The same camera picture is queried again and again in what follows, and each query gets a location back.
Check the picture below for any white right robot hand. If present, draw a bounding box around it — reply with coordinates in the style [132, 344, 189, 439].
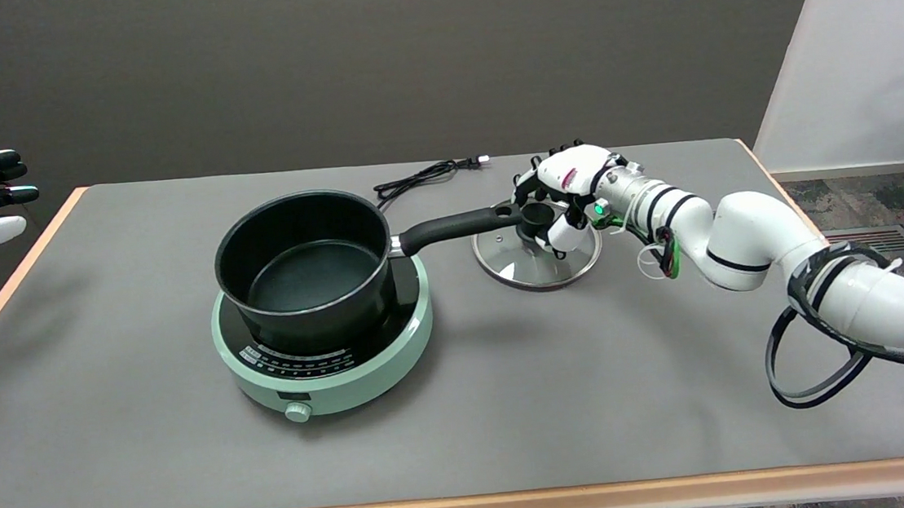
[507, 137, 639, 264]

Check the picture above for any glass pot lid black knob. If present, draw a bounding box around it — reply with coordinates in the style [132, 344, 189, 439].
[469, 192, 608, 297]

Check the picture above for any grey table mat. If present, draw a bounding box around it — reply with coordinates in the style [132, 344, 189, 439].
[0, 115, 904, 508]

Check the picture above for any green round induction cooker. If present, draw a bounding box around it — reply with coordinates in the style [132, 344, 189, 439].
[205, 252, 442, 431]

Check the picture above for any floor vent grille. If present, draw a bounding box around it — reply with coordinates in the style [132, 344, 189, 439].
[822, 224, 904, 262]

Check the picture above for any coloured wrist wire bundle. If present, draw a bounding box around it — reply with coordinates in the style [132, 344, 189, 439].
[633, 222, 684, 284]

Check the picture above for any black power cord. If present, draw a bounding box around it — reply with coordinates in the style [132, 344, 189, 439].
[371, 154, 494, 211]

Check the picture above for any black saucepan with long handle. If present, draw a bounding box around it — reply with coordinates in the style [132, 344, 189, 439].
[208, 172, 536, 364]

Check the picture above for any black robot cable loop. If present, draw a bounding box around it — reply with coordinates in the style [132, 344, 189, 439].
[755, 239, 904, 413]

